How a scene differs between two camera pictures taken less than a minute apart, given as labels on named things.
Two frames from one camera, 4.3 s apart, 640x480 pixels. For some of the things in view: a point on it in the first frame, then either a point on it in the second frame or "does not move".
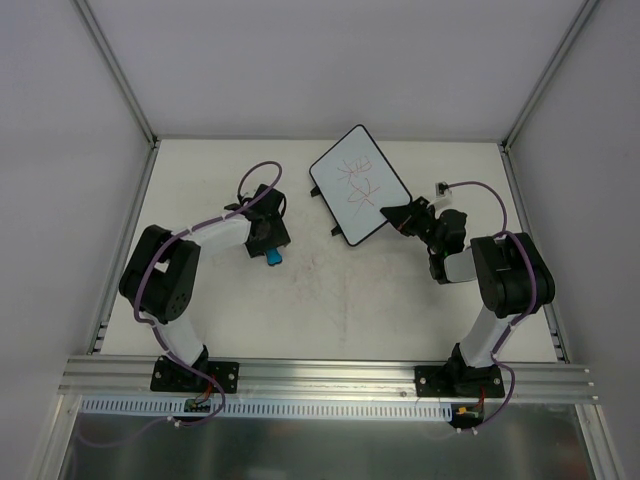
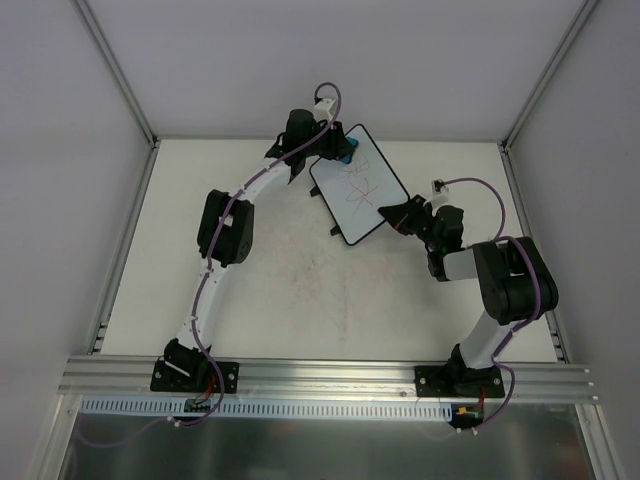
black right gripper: [414, 220] does not move
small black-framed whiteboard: [356, 181] does not move
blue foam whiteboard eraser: [273, 257] -> [347, 158]
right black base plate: [458, 381] does not move
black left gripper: [270, 242] -> [333, 143]
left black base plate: [170, 376] does not move
